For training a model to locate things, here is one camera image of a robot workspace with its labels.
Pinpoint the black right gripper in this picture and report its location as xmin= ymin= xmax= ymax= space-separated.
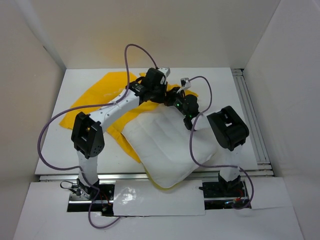
xmin=164 ymin=86 xmax=189 ymax=117

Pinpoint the yellow pillowcase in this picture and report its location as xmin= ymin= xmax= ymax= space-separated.
xmin=58 ymin=71 xmax=200 ymax=165

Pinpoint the white pillow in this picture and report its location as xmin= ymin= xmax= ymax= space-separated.
xmin=122 ymin=105 xmax=218 ymax=189

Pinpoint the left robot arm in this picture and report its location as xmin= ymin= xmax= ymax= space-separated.
xmin=71 ymin=81 xmax=168 ymax=200

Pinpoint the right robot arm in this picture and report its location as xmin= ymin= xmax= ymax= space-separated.
xmin=164 ymin=87 xmax=249 ymax=196

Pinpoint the white cover plate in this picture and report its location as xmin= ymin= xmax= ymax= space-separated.
xmin=113 ymin=180 xmax=205 ymax=217

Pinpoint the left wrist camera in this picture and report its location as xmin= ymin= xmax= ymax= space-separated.
xmin=143 ymin=67 xmax=171 ymax=88

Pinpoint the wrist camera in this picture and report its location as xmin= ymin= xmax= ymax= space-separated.
xmin=143 ymin=67 xmax=171 ymax=88
xmin=177 ymin=77 xmax=191 ymax=93

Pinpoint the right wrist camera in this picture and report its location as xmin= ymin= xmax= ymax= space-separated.
xmin=177 ymin=77 xmax=191 ymax=93

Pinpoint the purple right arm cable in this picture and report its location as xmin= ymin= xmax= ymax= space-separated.
xmin=187 ymin=75 xmax=256 ymax=210

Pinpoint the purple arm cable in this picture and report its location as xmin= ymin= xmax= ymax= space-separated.
xmin=37 ymin=43 xmax=161 ymax=229
xmin=187 ymin=75 xmax=256 ymax=210

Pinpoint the aluminium rail frame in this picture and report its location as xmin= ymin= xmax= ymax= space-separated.
xmin=35 ymin=67 xmax=274 ymax=181

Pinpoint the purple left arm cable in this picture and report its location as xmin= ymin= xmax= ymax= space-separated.
xmin=37 ymin=43 xmax=161 ymax=229

